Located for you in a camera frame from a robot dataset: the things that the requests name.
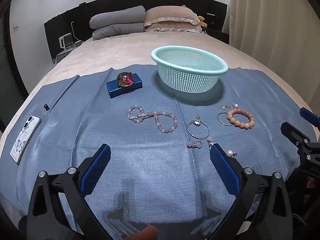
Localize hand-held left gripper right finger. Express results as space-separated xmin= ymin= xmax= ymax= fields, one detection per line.
xmin=209 ymin=143 xmax=300 ymax=240

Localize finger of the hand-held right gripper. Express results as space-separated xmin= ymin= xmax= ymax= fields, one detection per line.
xmin=280 ymin=122 xmax=312 ymax=153
xmin=299 ymin=107 xmax=320 ymax=128

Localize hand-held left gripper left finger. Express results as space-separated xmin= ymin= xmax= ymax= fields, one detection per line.
xmin=19 ymin=144 xmax=112 ymax=240

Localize silver hoop earring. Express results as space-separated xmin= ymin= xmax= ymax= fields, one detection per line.
xmin=187 ymin=114 xmax=210 ymax=140
xmin=217 ymin=112 xmax=235 ymax=127

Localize peach bead bracelet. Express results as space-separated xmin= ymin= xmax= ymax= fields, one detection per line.
xmin=226 ymin=108 xmax=255 ymax=129

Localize pale pink bead strand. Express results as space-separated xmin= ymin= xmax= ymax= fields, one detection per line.
xmin=127 ymin=105 xmax=178 ymax=133

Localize mint green plastic basket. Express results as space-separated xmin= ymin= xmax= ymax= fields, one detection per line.
xmin=151 ymin=45 xmax=229 ymax=93

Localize person's left hand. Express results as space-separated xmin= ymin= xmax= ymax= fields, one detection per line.
xmin=124 ymin=225 xmax=158 ymax=240

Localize blue cloth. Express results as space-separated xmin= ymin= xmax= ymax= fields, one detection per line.
xmin=0 ymin=64 xmax=320 ymax=240

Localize white butterfly phone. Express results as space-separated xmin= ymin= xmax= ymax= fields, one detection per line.
xmin=9 ymin=115 xmax=42 ymax=166

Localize blue rectangular box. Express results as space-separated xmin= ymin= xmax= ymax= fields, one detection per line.
xmin=106 ymin=73 xmax=143 ymax=98

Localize colourful glass ball ornament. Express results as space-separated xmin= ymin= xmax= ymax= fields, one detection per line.
xmin=116 ymin=72 xmax=136 ymax=87

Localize beige bed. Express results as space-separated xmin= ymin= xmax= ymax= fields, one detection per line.
xmin=0 ymin=29 xmax=320 ymax=155

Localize dark nightstand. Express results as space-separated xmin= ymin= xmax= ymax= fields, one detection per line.
xmin=203 ymin=29 xmax=229 ymax=44

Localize white kettle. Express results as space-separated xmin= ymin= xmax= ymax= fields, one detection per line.
xmin=59 ymin=33 xmax=75 ymax=51

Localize brown teddy bear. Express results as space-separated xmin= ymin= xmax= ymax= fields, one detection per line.
xmin=196 ymin=15 xmax=208 ymax=29

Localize grey pillows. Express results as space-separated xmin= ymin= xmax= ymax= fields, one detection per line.
xmin=89 ymin=5 xmax=147 ymax=41

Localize peach ruffled pillow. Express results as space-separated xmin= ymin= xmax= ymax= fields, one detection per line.
xmin=143 ymin=20 xmax=203 ymax=33
xmin=144 ymin=5 xmax=201 ymax=27

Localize black headboard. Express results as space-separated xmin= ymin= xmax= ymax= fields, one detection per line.
xmin=44 ymin=0 xmax=228 ymax=59

